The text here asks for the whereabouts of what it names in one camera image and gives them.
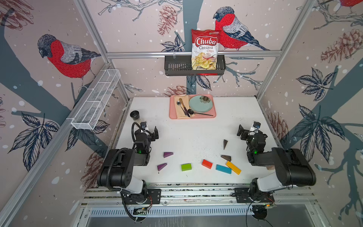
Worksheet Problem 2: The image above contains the green rectangular block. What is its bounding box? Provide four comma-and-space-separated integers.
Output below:
181, 163, 192, 172

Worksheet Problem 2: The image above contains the black spoon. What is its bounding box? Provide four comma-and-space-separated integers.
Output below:
188, 109, 213, 116

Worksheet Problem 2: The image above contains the Chuba cassava chips bag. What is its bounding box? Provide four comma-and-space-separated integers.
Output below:
192, 29, 220, 69

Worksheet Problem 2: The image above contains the beige cloth napkin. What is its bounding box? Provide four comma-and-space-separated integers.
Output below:
173, 95, 192, 119

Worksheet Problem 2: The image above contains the red rectangular block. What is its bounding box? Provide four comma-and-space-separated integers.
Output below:
202, 159, 213, 169

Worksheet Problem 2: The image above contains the iridescent gold purple knife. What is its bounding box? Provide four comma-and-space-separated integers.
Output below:
179, 98, 191, 117

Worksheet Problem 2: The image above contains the glass shaker black lid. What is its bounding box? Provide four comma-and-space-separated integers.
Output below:
130, 110, 143, 125

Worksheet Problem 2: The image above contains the dark brown wedge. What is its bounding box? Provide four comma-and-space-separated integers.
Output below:
223, 140, 228, 149
221, 155, 232, 162

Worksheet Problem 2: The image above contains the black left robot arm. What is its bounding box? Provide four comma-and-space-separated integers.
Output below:
96, 128, 161, 205

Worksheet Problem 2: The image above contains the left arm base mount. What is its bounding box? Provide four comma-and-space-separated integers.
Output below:
123, 189, 161, 205

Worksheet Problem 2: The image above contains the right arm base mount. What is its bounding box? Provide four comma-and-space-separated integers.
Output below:
231, 187, 275, 203

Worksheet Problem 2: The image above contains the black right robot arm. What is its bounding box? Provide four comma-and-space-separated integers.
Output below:
237, 122, 317, 202

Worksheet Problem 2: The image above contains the teal rectangular block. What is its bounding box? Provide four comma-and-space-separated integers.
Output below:
216, 165, 232, 175

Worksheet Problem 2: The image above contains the white wire wall basket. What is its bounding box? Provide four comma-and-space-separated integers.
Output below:
71, 69, 121, 130

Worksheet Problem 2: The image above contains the yellow rectangular block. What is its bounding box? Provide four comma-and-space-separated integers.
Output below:
226, 161, 241, 175

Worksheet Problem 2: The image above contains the pink serving tray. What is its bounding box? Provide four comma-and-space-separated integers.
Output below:
169, 95, 216, 120

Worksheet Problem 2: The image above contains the mint green flower plate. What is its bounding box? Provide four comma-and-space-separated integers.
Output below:
189, 96, 213, 113

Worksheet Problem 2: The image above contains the black wire wall basket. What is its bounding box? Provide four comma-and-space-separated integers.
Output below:
164, 55, 226, 76

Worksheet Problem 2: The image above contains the purple wedge block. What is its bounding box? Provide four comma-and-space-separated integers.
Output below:
157, 163, 167, 172
163, 152, 174, 158

